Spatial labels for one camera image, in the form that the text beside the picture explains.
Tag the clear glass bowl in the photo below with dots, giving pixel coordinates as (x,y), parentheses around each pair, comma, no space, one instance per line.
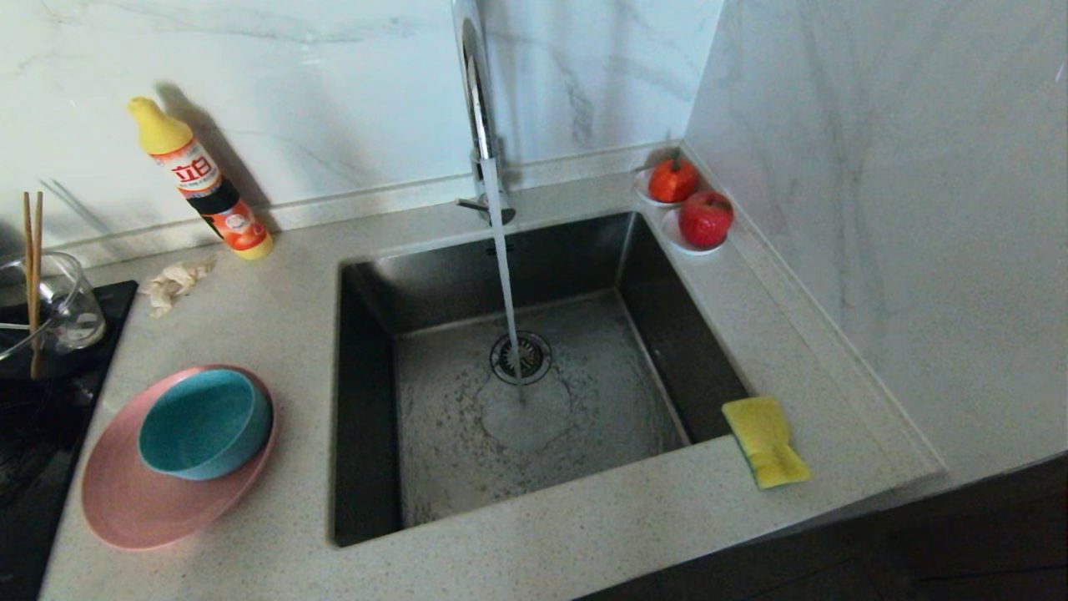
(67,309)

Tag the teal bowl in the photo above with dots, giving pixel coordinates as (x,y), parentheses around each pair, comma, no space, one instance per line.
(204,424)

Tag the crumpled paper scrap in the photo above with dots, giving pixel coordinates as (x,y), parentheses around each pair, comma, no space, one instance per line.
(175,282)

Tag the brown wooden chopstick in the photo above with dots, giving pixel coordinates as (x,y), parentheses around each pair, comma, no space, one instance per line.
(28,250)

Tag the red tomato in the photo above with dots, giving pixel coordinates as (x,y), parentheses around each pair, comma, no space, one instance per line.
(672,179)

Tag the chrome faucet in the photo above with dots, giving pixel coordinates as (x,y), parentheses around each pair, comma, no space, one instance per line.
(477,100)

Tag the running water stream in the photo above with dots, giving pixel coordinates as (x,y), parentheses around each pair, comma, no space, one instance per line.
(505,275)

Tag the yellow green sponge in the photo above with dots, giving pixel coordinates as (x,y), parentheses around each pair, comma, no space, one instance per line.
(765,438)

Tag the black cooktop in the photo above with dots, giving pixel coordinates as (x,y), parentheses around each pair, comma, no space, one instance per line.
(42,434)

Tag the orange dish soap bottle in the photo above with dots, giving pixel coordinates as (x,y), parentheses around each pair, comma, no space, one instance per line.
(200,177)

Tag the pink plate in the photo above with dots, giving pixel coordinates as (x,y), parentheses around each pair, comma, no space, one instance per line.
(163,513)

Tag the red apple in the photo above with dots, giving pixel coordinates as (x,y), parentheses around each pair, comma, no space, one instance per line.
(705,219)

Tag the stainless steel sink basin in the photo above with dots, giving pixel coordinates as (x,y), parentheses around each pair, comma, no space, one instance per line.
(601,401)

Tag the round metal drain strainer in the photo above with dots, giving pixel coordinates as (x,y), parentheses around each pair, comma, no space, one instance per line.
(534,357)

